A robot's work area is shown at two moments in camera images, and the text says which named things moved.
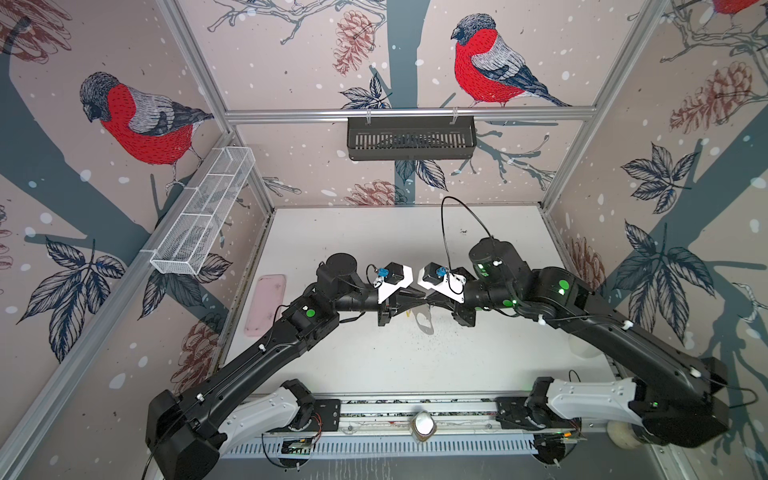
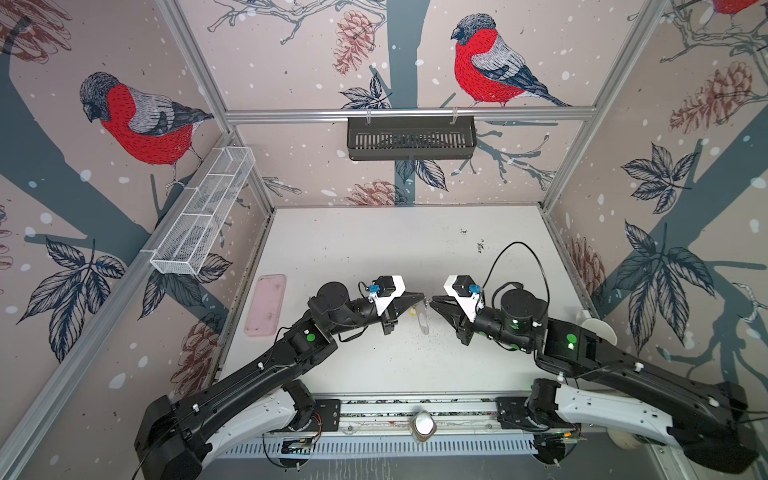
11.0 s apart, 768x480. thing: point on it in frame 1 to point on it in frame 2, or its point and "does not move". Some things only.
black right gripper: x=444 y=301 to x=460 y=322
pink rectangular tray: x=266 y=305 does not move
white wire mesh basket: x=181 y=246 does not move
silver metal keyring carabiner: x=426 y=311 does not move
